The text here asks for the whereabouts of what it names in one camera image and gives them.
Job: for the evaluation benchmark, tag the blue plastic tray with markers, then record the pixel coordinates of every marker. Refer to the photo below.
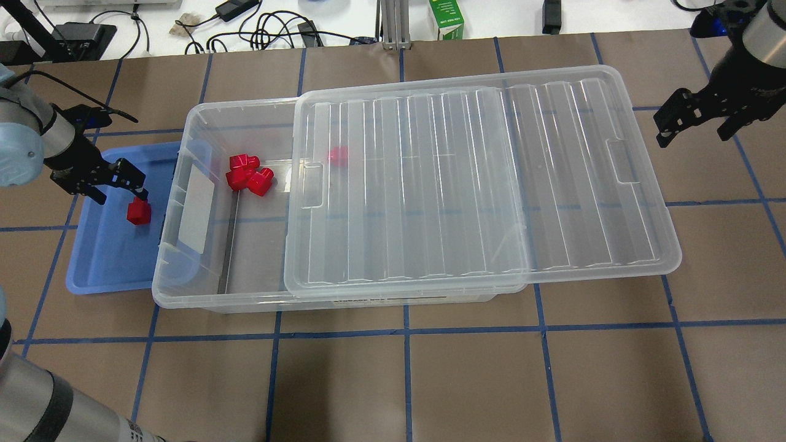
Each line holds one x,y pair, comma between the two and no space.
109,253

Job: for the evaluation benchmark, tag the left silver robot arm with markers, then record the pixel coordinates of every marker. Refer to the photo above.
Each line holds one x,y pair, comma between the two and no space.
36,404

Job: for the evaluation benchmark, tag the black power adapter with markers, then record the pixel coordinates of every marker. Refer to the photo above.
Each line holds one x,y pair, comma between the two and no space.
232,9

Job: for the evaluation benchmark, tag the aluminium frame post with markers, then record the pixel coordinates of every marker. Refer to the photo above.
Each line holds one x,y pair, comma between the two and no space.
393,25

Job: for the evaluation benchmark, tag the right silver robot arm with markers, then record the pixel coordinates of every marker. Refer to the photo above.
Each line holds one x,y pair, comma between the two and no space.
757,25

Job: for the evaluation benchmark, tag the red block in box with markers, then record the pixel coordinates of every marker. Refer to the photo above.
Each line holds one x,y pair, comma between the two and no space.
243,162

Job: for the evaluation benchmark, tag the clear plastic box lid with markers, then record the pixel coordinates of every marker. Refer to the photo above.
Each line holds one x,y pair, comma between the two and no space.
589,199

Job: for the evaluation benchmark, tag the green white carton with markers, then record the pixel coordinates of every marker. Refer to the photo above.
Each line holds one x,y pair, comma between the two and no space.
446,20

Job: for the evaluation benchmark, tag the clear plastic storage box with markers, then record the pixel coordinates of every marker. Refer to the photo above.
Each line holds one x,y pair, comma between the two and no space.
245,209

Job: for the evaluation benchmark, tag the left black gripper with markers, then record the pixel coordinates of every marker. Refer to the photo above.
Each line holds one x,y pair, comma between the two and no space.
76,156

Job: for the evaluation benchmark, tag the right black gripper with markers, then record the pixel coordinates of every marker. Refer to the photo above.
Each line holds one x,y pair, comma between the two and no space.
739,75

